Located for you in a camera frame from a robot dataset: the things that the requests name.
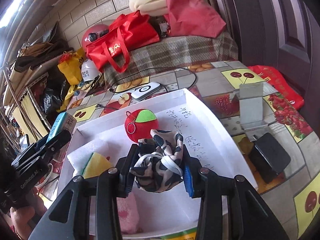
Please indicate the red helmet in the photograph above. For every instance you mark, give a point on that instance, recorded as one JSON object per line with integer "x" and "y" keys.
{"x": 93, "y": 33}

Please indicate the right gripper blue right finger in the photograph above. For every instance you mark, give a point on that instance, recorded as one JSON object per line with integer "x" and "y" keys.
{"x": 191, "y": 178}

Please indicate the white power bank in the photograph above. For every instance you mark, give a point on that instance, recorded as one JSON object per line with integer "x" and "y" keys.
{"x": 145, "y": 91}

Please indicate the dull red fabric bag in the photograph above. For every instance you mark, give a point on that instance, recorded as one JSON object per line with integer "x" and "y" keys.
{"x": 193, "y": 18}

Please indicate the white foam block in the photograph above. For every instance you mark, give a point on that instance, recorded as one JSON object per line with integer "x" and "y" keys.
{"x": 80, "y": 157}

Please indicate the pink fluffy plush toy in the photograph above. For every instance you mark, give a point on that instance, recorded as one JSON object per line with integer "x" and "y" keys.
{"x": 128, "y": 214}

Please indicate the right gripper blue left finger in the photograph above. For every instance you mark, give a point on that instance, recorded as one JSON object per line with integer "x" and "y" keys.
{"x": 124, "y": 164}

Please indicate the fruit pattern tablecloth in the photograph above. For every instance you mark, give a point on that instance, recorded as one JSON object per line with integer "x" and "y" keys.
{"x": 221, "y": 109}

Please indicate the yellow green scrub sponge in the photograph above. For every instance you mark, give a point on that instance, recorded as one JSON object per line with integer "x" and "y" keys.
{"x": 96, "y": 165}

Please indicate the grey folded card stand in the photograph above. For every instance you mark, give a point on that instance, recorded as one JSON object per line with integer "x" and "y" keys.
{"x": 250, "y": 98}

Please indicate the teal tissue pack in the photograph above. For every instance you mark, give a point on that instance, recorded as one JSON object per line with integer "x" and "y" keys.
{"x": 64, "y": 121}

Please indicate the person left hand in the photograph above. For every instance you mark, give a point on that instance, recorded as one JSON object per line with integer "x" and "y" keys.
{"x": 21, "y": 217}

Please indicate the red apple plush toy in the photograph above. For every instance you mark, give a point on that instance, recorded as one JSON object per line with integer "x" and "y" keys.
{"x": 139, "y": 123}

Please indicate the yellow shopping bag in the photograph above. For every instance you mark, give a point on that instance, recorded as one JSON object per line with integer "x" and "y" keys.
{"x": 70, "y": 65}

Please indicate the black cube box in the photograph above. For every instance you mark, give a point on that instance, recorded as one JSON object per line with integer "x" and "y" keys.
{"x": 269, "y": 157}

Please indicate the red printed bag by door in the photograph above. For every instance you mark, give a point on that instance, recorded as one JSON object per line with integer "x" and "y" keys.
{"x": 275, "y": 78}

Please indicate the red glossy tote bag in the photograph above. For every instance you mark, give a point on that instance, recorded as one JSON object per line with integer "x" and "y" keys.
{"x": 126, "y": 33}

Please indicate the cream foam rolls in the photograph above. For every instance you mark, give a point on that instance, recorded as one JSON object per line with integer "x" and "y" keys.
{"x": 152, "y": 8}

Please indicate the plaid covered bench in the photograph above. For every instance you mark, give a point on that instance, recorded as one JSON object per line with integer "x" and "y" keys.
{"x": 172, "y": 53}

